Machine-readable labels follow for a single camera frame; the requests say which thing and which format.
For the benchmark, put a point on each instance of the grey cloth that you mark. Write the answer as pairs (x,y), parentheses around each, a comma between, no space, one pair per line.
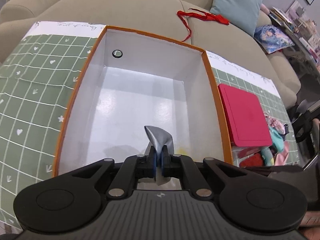
(159,137)

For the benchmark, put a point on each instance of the light pink cloth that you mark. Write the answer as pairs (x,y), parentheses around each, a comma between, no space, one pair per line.
(282,155)

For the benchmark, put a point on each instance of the orange cardboard box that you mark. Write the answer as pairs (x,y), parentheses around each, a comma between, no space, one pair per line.
(150,97)

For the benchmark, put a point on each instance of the red ribbon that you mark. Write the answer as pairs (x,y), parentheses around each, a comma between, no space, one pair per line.
(215,17)

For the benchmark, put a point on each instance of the beige sofa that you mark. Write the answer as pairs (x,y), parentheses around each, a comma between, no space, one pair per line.
(125,2)

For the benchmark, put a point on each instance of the black chair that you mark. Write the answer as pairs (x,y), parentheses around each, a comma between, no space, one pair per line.
(303,125)

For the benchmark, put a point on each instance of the green grid tablecloth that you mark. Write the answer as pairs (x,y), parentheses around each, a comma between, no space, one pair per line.
(30,80)

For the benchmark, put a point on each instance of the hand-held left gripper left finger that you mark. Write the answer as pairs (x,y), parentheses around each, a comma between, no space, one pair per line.
(153,163)

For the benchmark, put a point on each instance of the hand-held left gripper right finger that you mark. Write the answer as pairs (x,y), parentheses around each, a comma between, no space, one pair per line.
(164,163)

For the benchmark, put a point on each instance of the cluttered shelf with books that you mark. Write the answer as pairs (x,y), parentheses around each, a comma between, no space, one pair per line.
(300,30)

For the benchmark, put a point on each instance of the light blue cushion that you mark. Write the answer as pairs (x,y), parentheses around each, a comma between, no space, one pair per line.
(235,5)

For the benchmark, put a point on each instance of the teal plush bag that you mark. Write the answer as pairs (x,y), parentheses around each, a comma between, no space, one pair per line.
(275,136)

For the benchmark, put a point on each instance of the blue printed cushion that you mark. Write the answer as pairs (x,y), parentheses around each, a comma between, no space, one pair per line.
(272,38)

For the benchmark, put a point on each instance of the dark navy cloth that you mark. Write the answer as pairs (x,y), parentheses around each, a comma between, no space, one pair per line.
(286,130)

